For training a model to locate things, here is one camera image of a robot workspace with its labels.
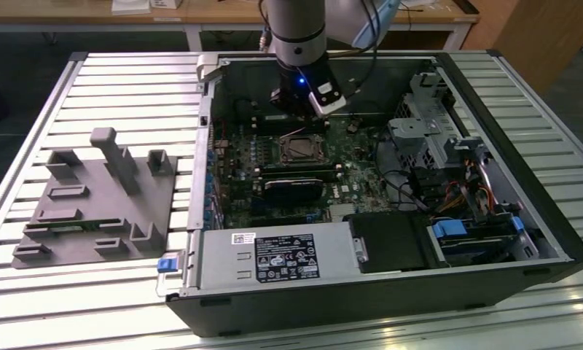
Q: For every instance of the black graphics card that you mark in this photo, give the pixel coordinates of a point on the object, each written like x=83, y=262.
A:
x=292, y=189

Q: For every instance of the silver power supply unit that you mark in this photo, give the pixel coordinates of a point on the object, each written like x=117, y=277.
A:
x=224, y=251

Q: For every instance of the grey case corner bracket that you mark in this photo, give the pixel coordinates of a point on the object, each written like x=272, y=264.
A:
x=207, y=67

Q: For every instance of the blue disk carrier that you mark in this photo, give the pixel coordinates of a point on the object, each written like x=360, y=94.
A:
x=449, y=229

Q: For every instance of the silver chipset heat sink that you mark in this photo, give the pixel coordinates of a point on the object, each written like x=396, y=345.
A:
x=343, y=211

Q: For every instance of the grey parts rack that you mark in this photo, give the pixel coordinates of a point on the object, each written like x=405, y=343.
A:
x=101, y=197

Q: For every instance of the green motherboard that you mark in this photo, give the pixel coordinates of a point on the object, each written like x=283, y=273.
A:
x=364, y=175

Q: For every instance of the RAM slot with black clip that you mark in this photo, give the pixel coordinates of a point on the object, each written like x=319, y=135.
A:
x=272, y=130
x=296, y=165
x=272, y=121

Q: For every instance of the black hard disk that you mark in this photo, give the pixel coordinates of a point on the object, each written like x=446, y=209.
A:
x=472, y=248

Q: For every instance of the wooden cabinet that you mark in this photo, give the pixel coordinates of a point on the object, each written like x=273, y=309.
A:
x=540, y=36

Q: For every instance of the white box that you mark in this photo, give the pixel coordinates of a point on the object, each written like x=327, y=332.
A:
x=131, y=7
x=168, y=3

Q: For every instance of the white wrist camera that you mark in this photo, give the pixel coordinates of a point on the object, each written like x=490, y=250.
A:
x=328, y=99

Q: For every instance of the blue plastic clip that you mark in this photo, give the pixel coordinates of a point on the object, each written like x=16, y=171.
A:
x=517, y=223

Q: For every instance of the metal disk bay cage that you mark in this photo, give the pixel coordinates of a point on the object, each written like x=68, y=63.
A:
x=418, y=127

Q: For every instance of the wooden desk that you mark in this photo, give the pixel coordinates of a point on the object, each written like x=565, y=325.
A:
x=53, y=16

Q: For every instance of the green RAM stick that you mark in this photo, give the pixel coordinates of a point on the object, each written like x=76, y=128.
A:
x=89, y=226

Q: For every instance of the silver CPU plate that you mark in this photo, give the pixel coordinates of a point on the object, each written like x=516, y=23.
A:
x=304, y=147

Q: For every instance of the RAM slot with white clip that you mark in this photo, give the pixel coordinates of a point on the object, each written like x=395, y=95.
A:
x=260, y=117
x=296, y=168
x=272, y=126

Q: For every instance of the blue case latch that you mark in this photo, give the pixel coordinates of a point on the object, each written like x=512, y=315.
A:
x=169, y=265

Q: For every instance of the black open PC case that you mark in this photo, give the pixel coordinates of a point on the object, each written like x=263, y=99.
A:
x=321, y=313

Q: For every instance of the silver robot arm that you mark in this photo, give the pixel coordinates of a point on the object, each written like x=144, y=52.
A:
x=296, y=29

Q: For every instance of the black plastic shroud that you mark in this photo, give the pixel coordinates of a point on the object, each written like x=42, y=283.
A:
x=389, y=240

